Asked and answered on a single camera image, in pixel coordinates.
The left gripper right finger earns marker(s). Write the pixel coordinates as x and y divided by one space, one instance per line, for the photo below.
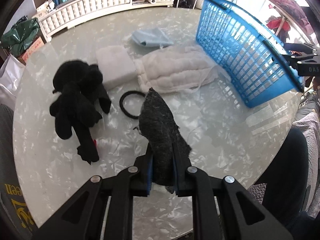
223 208

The white paper shopping bag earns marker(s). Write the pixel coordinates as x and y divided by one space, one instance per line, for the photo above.
11 74

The light blue cloth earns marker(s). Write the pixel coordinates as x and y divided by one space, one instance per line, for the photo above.
151 38

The black plush toy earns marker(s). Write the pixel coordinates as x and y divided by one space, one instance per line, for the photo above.
80 85

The pink clothes pile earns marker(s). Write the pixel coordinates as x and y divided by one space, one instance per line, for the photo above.
296 12

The white quilted cloth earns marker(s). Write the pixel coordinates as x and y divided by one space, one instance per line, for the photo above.
176 68

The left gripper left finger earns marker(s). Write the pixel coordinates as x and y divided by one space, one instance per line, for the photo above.
103 207

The cardboard box with print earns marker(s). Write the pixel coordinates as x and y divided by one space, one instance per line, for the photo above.
38 43

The green plastic bag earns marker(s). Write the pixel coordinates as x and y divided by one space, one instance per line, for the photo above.
20 37

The white foam sponge block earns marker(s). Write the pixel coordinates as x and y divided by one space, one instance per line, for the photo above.
115 65

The blue plastic basket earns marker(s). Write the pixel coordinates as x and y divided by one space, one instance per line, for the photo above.
247 50

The dark grey felt pad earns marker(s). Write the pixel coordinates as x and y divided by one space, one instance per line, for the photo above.
158 126

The white tufted TV cabinet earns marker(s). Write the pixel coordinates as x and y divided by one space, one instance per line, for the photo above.
76 12

